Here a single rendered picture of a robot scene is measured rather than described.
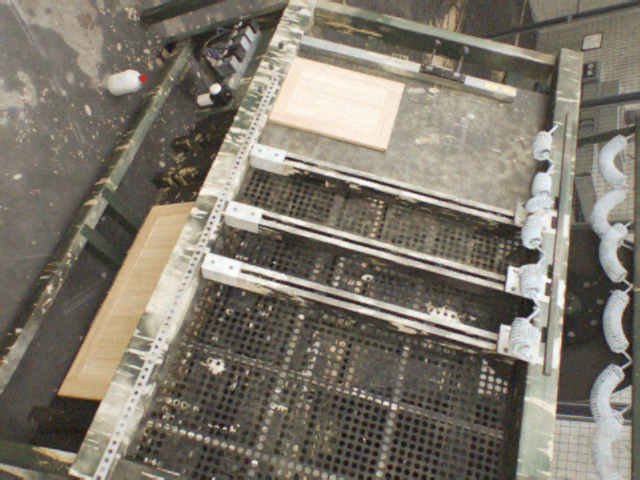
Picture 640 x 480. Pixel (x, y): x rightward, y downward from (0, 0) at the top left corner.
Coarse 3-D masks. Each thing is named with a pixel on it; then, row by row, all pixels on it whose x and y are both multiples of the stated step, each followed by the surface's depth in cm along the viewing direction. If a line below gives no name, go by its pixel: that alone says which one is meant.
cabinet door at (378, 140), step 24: (288, 72) 269; (312, 72) 270; (336, 72) 271; (288, 96) 262; (312, 96) 263; (336, 96) 264; (360, 96) 265; (384, 96) 266; (288, 120) 255; (312, 120) 256; (336, 120) 257; (360, 120) 258; (384, 120) 259; (360, 144) 253; (384, 144) 252
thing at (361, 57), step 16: (304, 48) 278; (320, 48) 275; (336, 48) 275; (352, 48) 276; (368, 64) 275; (384, 64) 273; (400, 64) 273; (416, 64) 274; (432, 80) 273; (448, 80) 271; (480, 80) 272; (496, 96) 271; (512, 96) 268
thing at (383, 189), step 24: (264, 168) 242; (288, 168) 238; (312, 168) 236; (336, 168) 237; (360, 192) 238; (384, 192) 235; (408, 192) 234; (432, 192) 235; (456, 216) 235; (480, 216) 231; (504, 216) 232; (528, 216) 227; (552, 216) 229
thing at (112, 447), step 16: (272, 80) 261; (256, 112) 251; (256, 128) 247; (240, 160) 238; (224, 192) 230; (208, 224) 222; (192, 256) 215; (192, 272) 212; (160, 336) 200; (144, 368) 194; (144, 384) 191; (128, 400) 189; (128, 416) 186; (112, 448) 181
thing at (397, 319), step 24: (216, 264) 213; (240, 264) 213; (264, 288) 212; (288, 288) 210; (312, 288) 211; (336, 312) 212; (360, 312) 207; (384, 312) 211; (408, 312) 208; (432, 336) 208; (456, 336) 205; (480, 336) 206; (504, 336) 203; (528, 336) 191; (504, 360) 208; (528, 360) 199
